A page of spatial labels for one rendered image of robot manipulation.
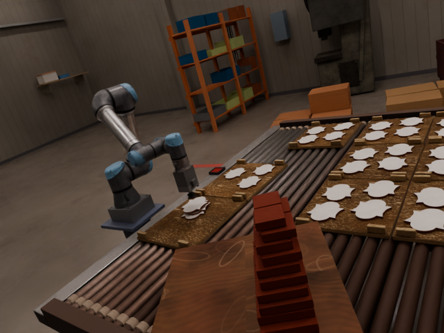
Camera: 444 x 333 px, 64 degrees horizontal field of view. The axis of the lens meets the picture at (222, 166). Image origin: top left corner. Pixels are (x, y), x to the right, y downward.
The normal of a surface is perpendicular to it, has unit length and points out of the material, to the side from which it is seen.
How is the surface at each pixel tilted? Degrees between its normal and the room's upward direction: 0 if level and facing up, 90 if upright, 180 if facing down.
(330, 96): 90
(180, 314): 0
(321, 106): 90
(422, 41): 90
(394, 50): 90
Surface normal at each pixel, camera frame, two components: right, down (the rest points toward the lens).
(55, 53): 0.82, -0.02
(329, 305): -0.26, -0.91
